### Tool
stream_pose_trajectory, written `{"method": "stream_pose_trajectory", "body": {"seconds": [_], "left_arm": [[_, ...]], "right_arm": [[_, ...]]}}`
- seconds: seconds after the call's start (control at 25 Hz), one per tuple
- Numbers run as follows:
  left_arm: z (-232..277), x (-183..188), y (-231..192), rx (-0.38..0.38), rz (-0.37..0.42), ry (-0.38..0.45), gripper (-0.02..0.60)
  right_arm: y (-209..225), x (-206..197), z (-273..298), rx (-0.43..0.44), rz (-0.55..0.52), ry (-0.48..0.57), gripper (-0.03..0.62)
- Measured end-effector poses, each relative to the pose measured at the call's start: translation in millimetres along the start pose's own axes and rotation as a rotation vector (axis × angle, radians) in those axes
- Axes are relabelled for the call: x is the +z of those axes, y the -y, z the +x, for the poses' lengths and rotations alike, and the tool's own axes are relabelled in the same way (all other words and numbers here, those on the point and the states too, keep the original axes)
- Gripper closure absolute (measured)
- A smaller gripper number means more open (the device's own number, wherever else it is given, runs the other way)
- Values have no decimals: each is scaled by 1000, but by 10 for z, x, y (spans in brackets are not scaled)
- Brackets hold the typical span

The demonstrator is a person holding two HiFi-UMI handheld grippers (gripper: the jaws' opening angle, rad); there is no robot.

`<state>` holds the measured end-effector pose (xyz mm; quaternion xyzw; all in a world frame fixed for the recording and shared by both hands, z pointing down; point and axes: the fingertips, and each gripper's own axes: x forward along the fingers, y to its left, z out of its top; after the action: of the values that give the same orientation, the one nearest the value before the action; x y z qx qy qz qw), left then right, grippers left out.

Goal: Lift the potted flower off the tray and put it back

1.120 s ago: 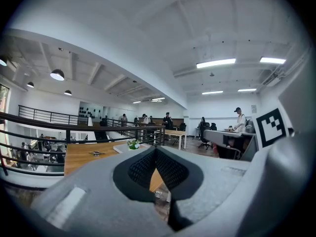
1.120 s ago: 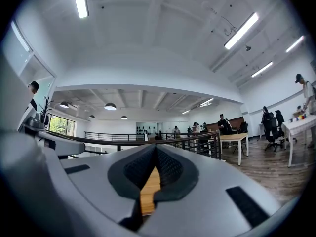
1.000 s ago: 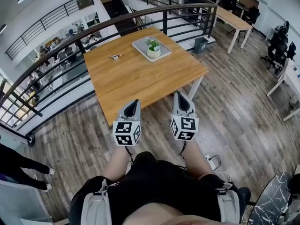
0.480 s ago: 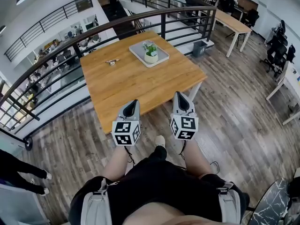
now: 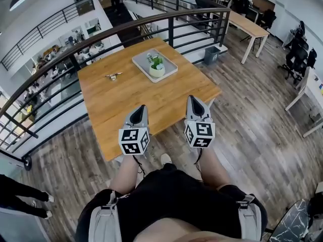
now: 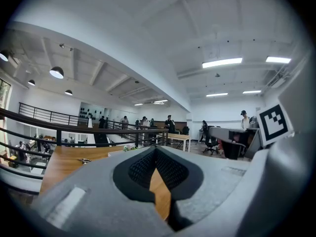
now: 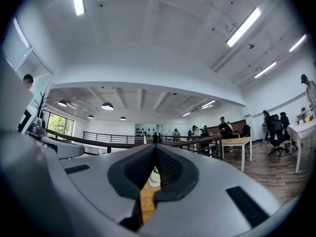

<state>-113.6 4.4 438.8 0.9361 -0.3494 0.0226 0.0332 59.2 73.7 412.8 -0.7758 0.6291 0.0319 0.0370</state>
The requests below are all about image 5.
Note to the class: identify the person's left forearm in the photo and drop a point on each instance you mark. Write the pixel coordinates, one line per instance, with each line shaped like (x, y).
(125, 174)

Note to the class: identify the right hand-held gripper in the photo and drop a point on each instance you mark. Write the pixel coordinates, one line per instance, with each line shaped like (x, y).
(200, 132)

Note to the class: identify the black railing wooden handrail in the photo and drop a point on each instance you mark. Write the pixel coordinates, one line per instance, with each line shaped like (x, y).
(83, 43)

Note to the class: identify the small brown metal tool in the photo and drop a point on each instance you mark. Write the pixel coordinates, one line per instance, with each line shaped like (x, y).
(112, 76)

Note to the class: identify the black marble round table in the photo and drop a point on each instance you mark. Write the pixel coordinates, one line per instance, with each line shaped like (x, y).
(294, 223)

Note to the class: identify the person's black clothing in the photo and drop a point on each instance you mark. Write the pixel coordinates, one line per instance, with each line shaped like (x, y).
(174, 195)

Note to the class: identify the white rectangular tray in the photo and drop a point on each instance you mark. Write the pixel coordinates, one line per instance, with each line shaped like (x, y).
(167, 67)

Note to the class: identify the person's white shoe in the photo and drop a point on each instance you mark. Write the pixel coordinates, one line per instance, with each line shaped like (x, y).
(165, 158)

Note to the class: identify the long wooden desk white legs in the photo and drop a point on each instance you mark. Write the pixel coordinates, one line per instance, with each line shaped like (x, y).
(247, 25)

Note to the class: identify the small black wheel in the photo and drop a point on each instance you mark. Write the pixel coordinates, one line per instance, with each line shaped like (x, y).
(27, 162)

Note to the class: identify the square wooden table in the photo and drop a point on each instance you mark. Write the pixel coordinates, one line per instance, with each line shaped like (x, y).
(131, 97)

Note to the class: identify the person's right forearm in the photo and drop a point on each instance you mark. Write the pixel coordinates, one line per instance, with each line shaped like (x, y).
(213, 169)

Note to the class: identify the black office chair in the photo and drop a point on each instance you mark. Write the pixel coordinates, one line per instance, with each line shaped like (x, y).
(299, 33)
(268, 19)
(295, 59)

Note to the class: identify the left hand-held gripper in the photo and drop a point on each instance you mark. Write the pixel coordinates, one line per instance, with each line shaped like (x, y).
(132, 137)

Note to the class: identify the green potted flower white pot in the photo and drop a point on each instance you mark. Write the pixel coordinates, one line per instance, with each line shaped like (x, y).
(157, 65)

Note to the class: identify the grey waste bin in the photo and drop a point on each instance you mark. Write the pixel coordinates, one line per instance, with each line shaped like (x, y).
(211, 55)

